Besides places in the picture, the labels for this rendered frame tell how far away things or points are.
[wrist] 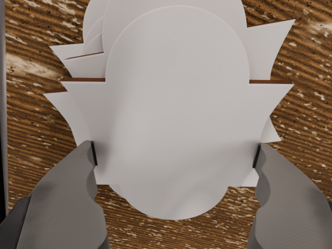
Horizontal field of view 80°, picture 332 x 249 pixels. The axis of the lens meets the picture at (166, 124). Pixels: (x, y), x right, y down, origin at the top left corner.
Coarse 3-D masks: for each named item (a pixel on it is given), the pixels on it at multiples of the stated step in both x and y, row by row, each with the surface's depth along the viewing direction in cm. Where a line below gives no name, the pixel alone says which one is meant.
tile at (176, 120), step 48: (144, 48) 10; (192, 48) 10; (240, 48) 10; (96, 96) 11; (144, 96) 11; (192, 96) 11; (240, 96) 11; (96, 144) 12; (144, 144) 12; (192, 144) 12; (240, 144) 12; (144, 192) 14; (192, 192) 14
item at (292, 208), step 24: (264, 144) 11; (264, 168) 9; (288, 168) 9; (264, 192) 9; (288, 192) 8; (312, 192) 8; (264, 216) 7; (288, 216) 7; (312, 216) 7; (264, 240) 6; (288, 240) 6; (312, 240) 6
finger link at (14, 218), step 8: (24, 200) 8; (16, 208) 7; (24, 208) 7; (8, 216) 7; (16, 216) 7; (24, 216) 7; (0, 224) 7; (8, 224) 7; (16, 224) 7; (0, 232) 6; (8, 232) 6; (16, 232) 6; (0, 240) 6; (8, 240) 6; (16, 240) 6; (0, 248) 6; (8, 248) 6
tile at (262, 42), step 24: (120, 0) 10; (144, 0) 10; (168, 0) 10; (192, 0) 10; (216, 0) 10; (240, 0) 10; (120, 24) 10; (240, 24) 10; (264, 24) 10; (288, 24) 10; (264, 48) 11; (96, 72) 11; (264, 72) 11
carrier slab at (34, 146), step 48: (48, 0) 13; (288, 0) 13; (48, 48) 14; (288, 48) 14; (288, 96) 16; (48, 144) 18; (288, 144) 18; (240, 192) 21; (144, 240) 24; (192, 240) 24; (240, 240) 24
